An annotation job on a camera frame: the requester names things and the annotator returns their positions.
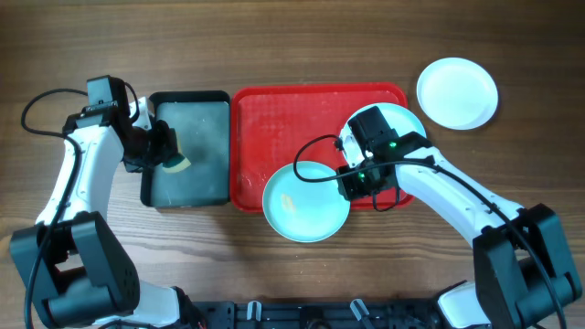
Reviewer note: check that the white plate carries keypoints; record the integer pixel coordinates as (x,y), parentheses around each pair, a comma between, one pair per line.
(457,93)

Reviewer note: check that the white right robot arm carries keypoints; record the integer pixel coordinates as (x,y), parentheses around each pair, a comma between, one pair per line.
(523,268)

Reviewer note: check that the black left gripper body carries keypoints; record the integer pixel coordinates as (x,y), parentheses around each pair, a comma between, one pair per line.
(161,143)

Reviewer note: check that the light blue plate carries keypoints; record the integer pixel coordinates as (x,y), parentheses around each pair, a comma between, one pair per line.
(400,119)

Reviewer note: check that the light green plate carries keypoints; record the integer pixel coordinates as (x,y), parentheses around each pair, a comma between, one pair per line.
(300,211)

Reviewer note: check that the black water tray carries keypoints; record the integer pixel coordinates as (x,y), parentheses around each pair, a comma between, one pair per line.
(201,120)

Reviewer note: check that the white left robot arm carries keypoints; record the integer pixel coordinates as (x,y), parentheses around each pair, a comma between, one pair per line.
(75,270)

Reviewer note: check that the green yellow sponge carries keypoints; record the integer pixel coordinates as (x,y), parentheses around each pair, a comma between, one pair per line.
(176,163)

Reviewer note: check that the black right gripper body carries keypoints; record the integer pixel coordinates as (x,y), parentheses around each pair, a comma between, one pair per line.
(345,183)

